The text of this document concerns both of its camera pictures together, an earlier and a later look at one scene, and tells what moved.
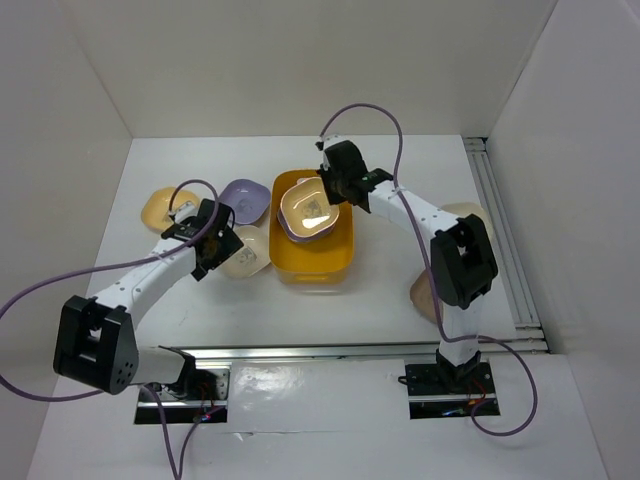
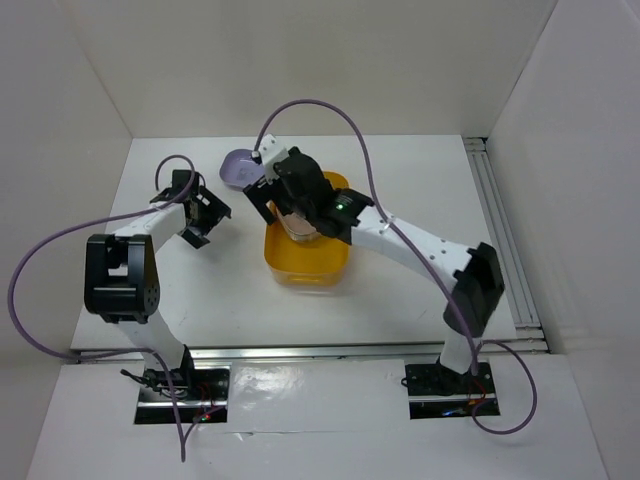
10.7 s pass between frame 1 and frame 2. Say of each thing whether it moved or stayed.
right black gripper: moved
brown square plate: moved
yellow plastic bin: stayed
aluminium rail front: stayed
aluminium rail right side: stayed
